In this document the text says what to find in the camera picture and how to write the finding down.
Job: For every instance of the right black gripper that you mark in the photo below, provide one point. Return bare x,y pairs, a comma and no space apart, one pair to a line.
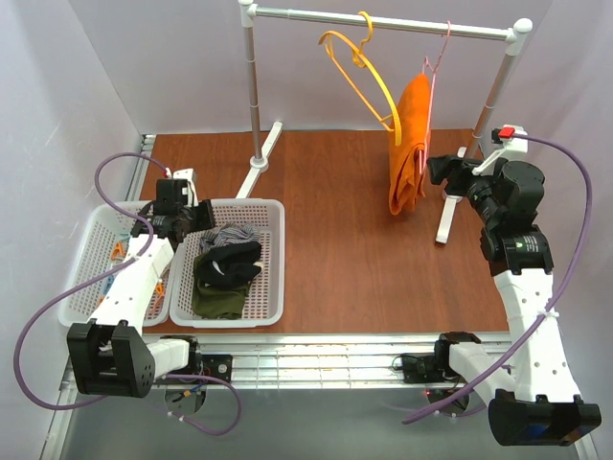
453,172

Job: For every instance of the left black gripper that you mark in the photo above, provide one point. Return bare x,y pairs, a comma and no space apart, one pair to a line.
173,223

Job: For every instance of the grey striped underwear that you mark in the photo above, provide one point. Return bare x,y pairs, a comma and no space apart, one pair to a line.
228,234

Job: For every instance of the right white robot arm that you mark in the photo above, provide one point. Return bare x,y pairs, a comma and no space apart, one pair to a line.
537,402

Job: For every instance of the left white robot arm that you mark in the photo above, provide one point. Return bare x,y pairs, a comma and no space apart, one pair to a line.
108,353

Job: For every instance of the orange towel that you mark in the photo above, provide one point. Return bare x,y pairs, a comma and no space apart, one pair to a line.
406,180

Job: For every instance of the black garment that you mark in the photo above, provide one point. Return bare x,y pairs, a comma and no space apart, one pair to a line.
230,266

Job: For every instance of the orange clothespin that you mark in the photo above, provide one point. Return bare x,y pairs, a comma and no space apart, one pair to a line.
118,253
156,301

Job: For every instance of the orange clothespin front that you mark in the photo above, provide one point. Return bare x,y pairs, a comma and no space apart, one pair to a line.
156,301

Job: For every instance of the olive green garment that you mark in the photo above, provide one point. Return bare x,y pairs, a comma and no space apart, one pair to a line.
214,303

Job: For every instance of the white clothespin basket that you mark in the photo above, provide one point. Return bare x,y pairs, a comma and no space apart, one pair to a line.
101,232

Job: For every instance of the blue clothespin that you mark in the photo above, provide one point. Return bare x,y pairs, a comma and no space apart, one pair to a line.
108,283

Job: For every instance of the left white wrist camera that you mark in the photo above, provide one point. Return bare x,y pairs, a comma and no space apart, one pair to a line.
177,188

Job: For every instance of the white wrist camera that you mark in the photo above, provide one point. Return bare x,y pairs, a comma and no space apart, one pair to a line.
177,188
514,147

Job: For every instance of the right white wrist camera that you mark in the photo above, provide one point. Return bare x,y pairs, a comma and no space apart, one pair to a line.
514,147

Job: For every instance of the pink wire hanger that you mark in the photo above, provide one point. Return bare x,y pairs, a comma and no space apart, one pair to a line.
433,68

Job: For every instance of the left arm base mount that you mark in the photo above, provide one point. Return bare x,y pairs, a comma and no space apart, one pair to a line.
217,366

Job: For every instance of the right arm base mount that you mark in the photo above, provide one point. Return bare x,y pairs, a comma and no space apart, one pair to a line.
417,369

